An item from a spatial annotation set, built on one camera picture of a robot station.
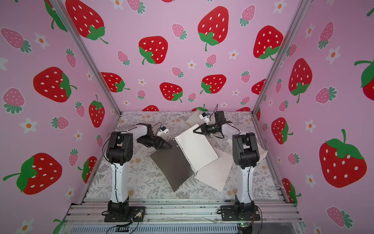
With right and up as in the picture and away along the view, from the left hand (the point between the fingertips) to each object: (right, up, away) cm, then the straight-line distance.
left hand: (171, 150), depth 87 cm
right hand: (+16, +11, +8) cm, 21 cm away
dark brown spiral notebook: (+12, -2, +4) cm, 13 cm away
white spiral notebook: (+14, +21, +33) cm, 42 cm away
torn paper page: (+27, -16, +3) cm, 32 cm away
